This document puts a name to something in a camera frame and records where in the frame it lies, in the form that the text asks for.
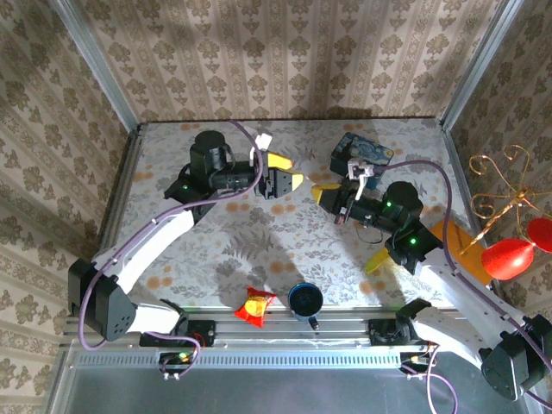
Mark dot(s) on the starry night tin box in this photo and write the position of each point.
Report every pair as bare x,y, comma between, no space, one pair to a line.
345,148

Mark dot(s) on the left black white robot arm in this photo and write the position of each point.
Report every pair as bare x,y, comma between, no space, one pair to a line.
142,246

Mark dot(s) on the yellow toy banana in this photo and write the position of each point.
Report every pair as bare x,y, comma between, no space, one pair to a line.
377,261

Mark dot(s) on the floral patterned table mat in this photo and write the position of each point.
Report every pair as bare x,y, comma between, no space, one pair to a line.
259,259

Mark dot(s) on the dark blue mug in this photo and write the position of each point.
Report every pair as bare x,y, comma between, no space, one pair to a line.
305,299

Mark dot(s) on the red egg-shaped ornament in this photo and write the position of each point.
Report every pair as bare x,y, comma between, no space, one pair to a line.
509,259

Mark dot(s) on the red yellow snack packet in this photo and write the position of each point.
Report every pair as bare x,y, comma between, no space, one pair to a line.
254,307

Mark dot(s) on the red round disc ornament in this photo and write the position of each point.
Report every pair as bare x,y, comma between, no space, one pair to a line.
542,235

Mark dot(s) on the grey sheet metal cover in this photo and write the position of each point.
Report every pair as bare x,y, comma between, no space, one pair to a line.
280,388

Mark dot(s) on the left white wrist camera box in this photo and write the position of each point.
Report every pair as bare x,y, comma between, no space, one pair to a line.
263,141

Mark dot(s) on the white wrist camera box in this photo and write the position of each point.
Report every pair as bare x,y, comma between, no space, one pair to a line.
360,169
263,141

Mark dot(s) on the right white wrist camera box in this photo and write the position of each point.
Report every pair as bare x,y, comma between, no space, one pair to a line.
360,169

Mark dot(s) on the aluminium side rail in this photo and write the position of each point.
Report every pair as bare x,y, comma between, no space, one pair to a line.
122,172
462,172

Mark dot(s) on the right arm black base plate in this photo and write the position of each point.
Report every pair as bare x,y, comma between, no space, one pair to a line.
377,334

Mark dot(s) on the aluminium frame rail with bases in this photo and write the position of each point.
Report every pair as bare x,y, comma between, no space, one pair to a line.
345,330

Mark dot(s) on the aluminium corner post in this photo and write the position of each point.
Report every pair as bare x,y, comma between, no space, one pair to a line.
95,58
485,56

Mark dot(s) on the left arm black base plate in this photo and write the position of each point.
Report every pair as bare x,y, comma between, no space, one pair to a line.
207,334

